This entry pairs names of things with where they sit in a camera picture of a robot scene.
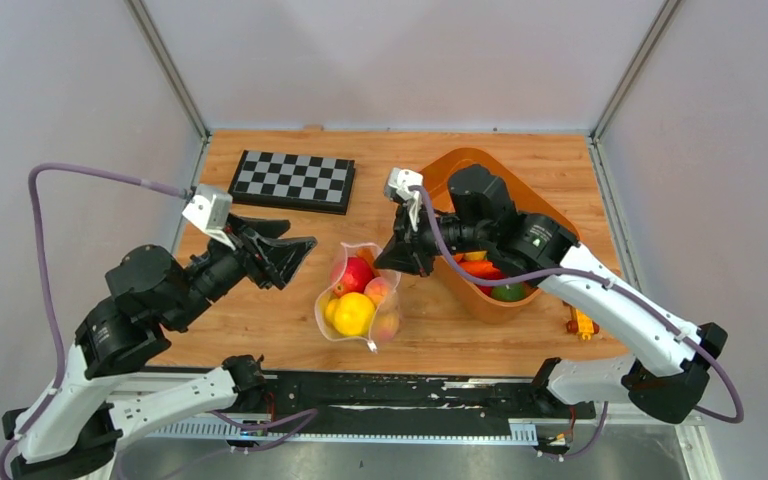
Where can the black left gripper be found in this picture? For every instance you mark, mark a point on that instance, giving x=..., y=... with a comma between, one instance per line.
x=285, y=255

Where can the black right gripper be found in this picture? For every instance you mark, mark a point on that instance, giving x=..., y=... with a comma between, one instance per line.
x=405, y=251

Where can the orange plastic basket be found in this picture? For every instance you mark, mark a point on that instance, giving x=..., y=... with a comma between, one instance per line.
x=435, y=178

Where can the red toy apple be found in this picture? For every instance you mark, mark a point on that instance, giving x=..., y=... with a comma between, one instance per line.
x=352, y=276

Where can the clear zip top bag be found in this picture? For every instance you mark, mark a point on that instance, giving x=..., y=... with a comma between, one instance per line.
x=368, y=252

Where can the pink toy peach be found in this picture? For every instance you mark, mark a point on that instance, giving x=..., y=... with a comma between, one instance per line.
x=378, y=289

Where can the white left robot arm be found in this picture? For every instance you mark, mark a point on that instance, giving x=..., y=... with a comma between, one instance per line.
x=75, y=428

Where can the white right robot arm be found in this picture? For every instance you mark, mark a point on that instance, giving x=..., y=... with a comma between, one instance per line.
x=670, y=360

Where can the small yellow toy fruit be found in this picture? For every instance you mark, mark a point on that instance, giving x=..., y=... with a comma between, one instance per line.
x=475, y=256

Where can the red toy chili pepper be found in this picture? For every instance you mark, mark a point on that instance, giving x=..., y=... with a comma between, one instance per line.
x=482, y=269

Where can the black white checkerboard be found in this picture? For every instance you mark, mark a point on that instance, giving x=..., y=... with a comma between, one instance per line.
x=295, y=182

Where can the green toy lime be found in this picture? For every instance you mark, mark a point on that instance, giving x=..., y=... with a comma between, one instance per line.
x=510, y=293

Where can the yellow brick toy car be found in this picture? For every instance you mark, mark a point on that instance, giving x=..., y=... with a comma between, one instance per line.
x=581, y=325

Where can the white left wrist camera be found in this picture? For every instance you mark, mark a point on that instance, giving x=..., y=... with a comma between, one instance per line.
x=208, y=210

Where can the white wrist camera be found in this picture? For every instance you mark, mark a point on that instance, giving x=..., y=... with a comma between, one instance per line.
x=208, y=210
x=401, y=187

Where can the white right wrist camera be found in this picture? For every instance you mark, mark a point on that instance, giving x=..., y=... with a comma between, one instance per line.
x=401, y=187

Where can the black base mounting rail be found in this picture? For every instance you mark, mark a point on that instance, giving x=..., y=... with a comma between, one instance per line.
x=403, y=405

